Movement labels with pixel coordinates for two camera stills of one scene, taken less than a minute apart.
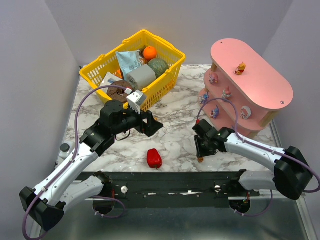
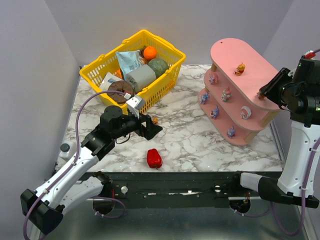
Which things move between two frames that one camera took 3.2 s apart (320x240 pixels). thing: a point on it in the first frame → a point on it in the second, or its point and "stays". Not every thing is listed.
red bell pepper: (154, 159) stays
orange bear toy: (240, 69) stays
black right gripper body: (200, 149) → (279, 85)
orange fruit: (149, 53) stays
